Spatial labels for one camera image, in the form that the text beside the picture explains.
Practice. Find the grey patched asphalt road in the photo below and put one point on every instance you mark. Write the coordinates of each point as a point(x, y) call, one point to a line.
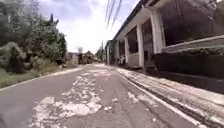
point(66, 91)

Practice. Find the dense green trees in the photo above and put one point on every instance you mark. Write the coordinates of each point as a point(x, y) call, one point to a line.
point(30, 36)

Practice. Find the grass verge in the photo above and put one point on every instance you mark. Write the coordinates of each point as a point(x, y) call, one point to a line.
point(13, 77)

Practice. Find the pale concrete roadside strip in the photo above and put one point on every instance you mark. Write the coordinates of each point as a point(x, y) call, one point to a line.
point(186, 93)

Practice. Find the low distant building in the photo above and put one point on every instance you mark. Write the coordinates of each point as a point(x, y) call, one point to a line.
point(74, 58)

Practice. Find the white pillared building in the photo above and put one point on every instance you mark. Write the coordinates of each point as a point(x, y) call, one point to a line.
point(146, 36)

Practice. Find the white painted edge line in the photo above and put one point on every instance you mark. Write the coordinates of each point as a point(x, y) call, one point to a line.
point(160, 100)

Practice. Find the dark low wall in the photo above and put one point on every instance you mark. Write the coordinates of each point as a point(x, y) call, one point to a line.
point(190, 65)

